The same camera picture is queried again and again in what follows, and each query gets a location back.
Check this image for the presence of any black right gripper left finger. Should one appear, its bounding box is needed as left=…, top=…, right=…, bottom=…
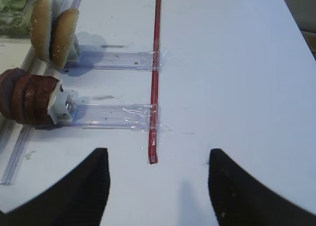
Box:
left=0, top=148, right=110, bottom=226

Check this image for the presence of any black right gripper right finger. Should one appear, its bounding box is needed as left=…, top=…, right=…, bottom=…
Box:
left=208, top=149, right=316, bottom=226

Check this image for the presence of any white pusher block for patties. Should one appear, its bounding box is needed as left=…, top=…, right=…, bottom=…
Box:
left=47, top=81, right=76, bottom=125

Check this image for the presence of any green lettuce in container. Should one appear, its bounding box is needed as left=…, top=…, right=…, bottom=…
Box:
left=0, top=0, right=35, bottom=34

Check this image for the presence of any red straw strip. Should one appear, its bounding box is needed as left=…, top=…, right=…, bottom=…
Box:
left=148, top=0, right=161, bottom=164

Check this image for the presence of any white pusher block for buns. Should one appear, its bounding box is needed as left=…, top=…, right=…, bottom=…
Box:
left=67, top=35, right=81, bottom=63

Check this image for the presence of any rear sesame bun top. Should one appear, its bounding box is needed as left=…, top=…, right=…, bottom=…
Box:
left=50, top=8, right=79, bottom=69

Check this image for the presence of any sesame bun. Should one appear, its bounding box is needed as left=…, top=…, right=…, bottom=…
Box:
left=50, top=8, right=79, bottom=69
left=30, top=0, right=55, bottom=62

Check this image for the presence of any front sesame bun top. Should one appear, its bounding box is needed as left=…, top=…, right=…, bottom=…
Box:
left=30, top=0, right=55, bottom=62

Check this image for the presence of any clear plastic salad container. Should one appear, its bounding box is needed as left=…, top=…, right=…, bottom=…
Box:
left=0, top=0, right=59, bottom=37

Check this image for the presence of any clear long right divider rail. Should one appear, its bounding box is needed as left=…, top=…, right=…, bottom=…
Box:
left=0, top=0, right=81, bottom=186

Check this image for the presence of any clear rail under patties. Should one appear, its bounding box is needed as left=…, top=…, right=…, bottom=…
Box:
left=56, top=104, right=171, bottom=132

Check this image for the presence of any clear rail under buns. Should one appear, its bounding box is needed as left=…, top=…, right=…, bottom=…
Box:
left=65, top=51, right=161, bottom=71

